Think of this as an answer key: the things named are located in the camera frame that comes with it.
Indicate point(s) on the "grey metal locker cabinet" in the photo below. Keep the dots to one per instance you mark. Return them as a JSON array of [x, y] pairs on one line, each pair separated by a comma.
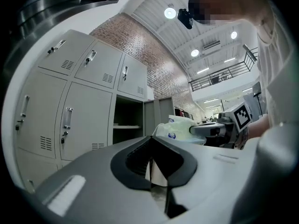
[[77, 94]]

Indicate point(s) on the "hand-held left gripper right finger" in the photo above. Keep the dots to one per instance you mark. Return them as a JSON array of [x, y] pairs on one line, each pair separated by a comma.
[[210, 183]]

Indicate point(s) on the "person's head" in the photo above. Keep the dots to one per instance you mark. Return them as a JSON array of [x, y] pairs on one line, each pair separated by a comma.
[[231, 3]]

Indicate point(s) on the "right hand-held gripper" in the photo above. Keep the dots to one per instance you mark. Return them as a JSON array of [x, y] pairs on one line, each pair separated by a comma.
[[241, 118]]

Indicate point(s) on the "black balcony railing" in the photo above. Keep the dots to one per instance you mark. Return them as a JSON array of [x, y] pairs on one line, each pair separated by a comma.
[[222, 74]]

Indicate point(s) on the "white plastic bagged item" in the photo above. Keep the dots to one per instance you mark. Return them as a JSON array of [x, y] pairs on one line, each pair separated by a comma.
[[177, 128]]

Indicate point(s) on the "open grey locker door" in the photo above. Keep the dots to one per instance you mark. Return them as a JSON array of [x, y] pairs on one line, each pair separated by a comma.
[[158, 112]]

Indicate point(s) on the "white ceiling air conditioner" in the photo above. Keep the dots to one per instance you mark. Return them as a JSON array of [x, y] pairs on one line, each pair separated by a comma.
[[211, 45]]

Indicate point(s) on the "round ceiling lamp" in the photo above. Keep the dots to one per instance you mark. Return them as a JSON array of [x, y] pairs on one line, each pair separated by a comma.
[[169, 12], [233, 34], [194, 52]]

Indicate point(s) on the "person's right forearm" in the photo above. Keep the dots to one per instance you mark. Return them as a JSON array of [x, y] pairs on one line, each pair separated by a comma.
[[258, 127]]

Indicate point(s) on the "black tripod stand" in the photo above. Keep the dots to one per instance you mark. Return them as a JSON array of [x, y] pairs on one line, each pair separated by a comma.
[[257, 94]]

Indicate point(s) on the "black head-worn camera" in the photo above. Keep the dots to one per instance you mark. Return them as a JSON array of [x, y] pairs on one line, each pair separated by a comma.
[[185, 18]]

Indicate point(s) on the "rack of hanging clothes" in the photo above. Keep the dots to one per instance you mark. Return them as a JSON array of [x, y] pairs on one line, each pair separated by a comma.
[[185, 113]]

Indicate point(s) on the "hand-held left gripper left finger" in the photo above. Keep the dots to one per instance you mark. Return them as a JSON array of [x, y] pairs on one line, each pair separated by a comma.
[[93, 171]]

